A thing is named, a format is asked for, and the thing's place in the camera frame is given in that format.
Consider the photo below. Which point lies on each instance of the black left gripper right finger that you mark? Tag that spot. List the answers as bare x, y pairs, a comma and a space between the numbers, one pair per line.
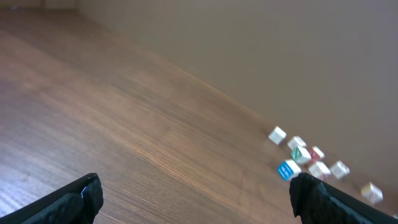
317, 202

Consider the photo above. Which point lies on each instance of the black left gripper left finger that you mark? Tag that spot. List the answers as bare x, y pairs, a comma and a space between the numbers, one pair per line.
78, 202

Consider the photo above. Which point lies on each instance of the wooden block animal picture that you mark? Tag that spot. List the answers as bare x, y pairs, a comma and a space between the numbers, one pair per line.
319, 170

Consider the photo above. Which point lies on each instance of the wooden block soccer ball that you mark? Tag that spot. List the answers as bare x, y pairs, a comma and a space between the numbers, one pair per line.
339, 169

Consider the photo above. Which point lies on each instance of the wooden block strawberry picture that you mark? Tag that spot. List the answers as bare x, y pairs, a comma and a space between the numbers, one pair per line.
288, 170

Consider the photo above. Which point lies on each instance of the wooden block red letter M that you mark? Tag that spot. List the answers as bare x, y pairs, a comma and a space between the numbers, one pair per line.
316, 154

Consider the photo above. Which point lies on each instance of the wooden block number one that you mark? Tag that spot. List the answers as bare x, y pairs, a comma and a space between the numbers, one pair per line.
300, 155

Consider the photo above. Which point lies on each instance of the wooden block yellow letter B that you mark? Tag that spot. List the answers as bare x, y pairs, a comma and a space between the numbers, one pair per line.
372, 193

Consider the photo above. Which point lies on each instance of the wooden block shell picture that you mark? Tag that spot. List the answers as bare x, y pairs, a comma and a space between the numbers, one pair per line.
295, 142

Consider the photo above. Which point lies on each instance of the wooden block red side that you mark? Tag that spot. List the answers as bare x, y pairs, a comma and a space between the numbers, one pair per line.
277, 135

